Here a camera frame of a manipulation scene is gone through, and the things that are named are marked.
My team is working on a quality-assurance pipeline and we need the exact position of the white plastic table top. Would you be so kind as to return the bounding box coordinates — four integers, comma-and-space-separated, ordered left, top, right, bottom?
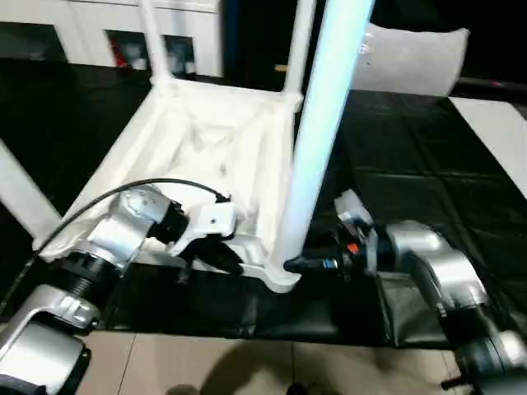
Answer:
31, 77, 304, 295

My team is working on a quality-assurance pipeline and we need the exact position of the black table mat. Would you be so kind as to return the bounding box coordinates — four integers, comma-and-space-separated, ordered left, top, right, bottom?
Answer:
0, 57, 527, 349

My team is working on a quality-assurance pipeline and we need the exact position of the grey pillow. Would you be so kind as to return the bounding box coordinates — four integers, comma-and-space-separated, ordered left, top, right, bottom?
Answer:
352, 22, 471, 98

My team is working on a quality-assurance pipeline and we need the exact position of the black flat tv screen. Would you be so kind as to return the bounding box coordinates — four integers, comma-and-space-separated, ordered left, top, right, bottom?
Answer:
459, 77, 527, 91

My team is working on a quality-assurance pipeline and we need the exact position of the white glass-door cabinet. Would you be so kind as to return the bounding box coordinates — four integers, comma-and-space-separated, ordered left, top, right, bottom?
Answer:
0, 0, 226, 79

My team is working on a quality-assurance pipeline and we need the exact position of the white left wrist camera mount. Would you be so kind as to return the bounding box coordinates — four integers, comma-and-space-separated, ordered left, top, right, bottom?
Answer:
166, 204, 238, 258

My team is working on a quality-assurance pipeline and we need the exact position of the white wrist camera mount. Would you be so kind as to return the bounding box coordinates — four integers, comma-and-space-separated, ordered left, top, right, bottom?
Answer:
166, 204, 238, 258
333, 188, 375, 231

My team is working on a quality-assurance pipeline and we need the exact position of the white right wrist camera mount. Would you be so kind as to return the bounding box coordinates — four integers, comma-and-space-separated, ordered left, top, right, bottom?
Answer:
333, 188, 375, 231

